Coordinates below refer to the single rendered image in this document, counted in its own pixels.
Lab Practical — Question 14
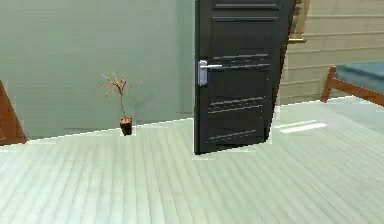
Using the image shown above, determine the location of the black panelled room door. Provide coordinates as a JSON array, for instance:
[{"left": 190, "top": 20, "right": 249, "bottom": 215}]
[{"left": 193, "top": 0, "right": 297, "bottom": 156}]

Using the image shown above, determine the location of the bare potted house plant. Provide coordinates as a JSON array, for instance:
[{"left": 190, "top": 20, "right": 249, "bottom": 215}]
[{"left": 100, "top": 71, "right": 143, "bottom": 137}]

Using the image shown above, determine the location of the wooden bed with blue mattress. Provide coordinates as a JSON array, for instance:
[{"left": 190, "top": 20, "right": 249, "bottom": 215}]
[{"left": 320, "top": 60, "right": 384, "bottom": 108}]

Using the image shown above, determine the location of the brown wooden furniture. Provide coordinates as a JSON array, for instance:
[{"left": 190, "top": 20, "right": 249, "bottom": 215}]
[{"left": 0, "top": 79, "right": 28, "bottom": 147}]

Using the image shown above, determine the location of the silver door handle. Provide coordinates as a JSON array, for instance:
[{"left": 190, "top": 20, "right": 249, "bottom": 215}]
[{"left": 197, "top": 59, "right": 224, "bottom": 87}]

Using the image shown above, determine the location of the wooden framed wall picture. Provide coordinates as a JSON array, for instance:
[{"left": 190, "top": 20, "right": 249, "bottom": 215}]
[{"left": 288, "top": 0, "right": 311, "bottom": 45}]

